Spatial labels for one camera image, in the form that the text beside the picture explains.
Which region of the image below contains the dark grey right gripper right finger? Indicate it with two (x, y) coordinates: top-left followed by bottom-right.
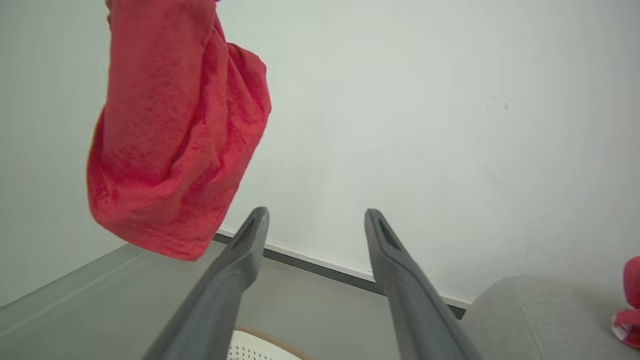
(364, 208), (484, 360)

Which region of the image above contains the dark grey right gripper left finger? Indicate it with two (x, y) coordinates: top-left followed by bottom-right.
(142, 206), (271, 360)

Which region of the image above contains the plain red terry garment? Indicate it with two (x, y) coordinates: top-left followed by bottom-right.
(86, 0), (272, 262)

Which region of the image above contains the red object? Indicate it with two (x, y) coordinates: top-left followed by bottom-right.
(611, 256), (640, 350)

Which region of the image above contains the grey fabric sofa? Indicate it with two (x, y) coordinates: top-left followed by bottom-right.
(460, 275), (640, 360)

